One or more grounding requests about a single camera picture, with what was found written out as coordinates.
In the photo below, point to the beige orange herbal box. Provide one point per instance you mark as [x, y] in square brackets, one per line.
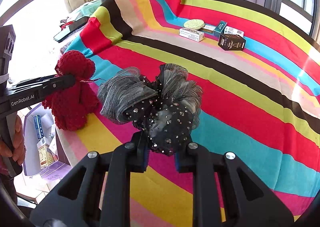
[46, 156]

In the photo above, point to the green folded cloth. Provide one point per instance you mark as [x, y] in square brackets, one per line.
[87, 9]

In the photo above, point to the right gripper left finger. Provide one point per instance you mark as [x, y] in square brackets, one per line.
[96, 191]

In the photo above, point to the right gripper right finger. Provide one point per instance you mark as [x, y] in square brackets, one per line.
[226, 192]

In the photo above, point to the black small box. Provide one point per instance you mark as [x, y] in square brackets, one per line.
[231, 42]

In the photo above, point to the left hand pink sleeve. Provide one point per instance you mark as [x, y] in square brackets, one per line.
[11, 129]

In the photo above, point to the dark blue long box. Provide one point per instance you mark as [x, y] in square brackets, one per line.
[38, 127]

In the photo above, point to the green round sponge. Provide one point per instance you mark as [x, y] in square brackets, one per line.
[194, 24]

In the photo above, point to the red white folded cloth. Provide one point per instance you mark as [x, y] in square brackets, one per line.
[65, 23]

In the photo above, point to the teal small box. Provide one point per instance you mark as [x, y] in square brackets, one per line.
[219, 29]

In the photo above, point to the black tablet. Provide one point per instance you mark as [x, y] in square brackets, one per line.
[67, 31]

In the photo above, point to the white small box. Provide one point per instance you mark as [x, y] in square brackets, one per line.
[191, 34]

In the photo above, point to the red knitted cloth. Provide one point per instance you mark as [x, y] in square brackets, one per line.
[71, 106]

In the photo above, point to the purple cardboard storage box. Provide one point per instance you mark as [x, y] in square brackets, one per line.
[31, 165]

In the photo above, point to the black sequin scrunchie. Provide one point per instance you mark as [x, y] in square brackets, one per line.
[166, 110]

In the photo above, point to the pink white long box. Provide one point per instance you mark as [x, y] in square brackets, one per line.
[233, 31]

